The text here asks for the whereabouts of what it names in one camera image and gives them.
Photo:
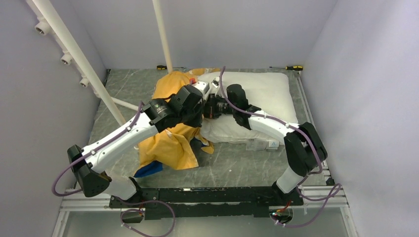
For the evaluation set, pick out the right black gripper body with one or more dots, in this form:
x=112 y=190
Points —
x=217 y=107

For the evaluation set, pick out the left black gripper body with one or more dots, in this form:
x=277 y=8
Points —
x=193 y=118

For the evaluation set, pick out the yellow and blue pillowcase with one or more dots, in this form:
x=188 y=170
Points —
x=172 y=146

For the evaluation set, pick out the white pillow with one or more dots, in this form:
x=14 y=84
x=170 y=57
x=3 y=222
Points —
x=268 y=91

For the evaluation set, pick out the white pvc pipe rack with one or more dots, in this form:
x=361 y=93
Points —
x=88 y=60

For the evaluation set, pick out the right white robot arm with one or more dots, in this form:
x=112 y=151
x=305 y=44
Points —
x=303 y=145

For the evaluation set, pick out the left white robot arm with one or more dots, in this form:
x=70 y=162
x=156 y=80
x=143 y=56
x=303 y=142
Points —
x=89 y=163

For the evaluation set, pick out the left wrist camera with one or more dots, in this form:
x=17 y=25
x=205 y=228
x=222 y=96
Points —
x=203 y=87

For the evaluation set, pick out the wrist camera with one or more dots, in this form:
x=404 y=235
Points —
x=203 y=87
x=216 y=81

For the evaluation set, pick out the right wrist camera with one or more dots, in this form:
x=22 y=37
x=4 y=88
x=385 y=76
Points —
x=216 y=81

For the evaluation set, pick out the left yellow handled screwdriver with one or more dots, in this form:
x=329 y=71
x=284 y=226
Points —
x=164 y=67

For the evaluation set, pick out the yellow handled screwdriver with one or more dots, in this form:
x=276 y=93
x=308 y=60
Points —
x=289 y=68
x=164 y=67

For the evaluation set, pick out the right yellow handled screwdriver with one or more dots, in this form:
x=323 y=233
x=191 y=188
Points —
x=289 y=68

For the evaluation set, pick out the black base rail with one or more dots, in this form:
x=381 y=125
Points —
x=206 y=202

